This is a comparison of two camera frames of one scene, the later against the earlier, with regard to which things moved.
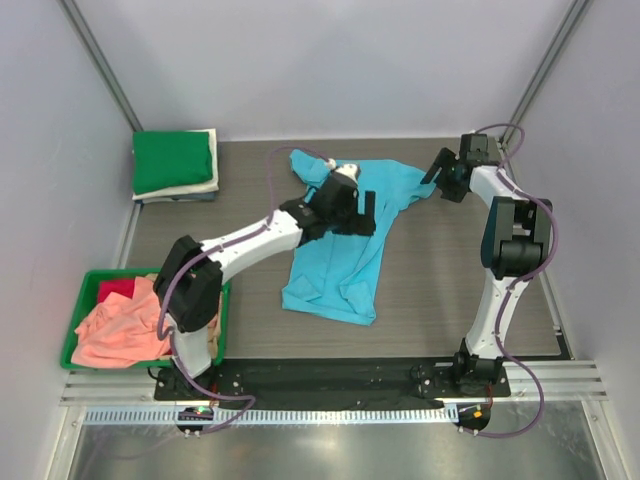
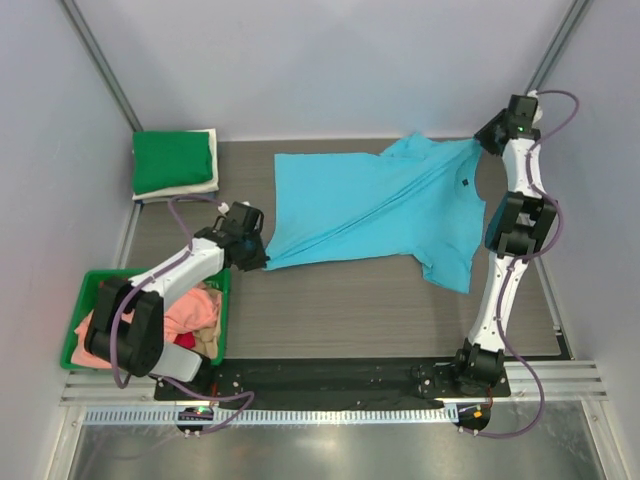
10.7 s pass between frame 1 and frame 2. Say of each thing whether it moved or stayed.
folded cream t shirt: stayed
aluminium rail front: stayed
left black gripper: moved
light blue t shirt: moved
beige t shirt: stayed
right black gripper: moved
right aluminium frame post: stayed
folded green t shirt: stayed
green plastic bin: stayed
